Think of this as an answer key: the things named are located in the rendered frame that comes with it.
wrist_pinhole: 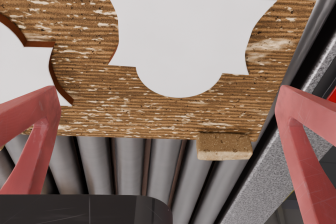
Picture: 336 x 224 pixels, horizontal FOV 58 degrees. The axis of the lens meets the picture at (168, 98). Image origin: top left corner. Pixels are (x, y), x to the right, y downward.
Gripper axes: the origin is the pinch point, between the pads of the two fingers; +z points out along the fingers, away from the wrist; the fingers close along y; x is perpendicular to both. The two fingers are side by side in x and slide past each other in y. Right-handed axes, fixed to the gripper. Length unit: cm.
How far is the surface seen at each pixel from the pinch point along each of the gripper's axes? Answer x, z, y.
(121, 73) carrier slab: 6.6, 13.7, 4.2
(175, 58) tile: 4.3, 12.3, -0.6
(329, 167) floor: 161, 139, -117
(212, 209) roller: 39.1, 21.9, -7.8
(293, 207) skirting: 217, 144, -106
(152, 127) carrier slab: 14.4, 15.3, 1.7
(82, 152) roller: 22.1, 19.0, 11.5
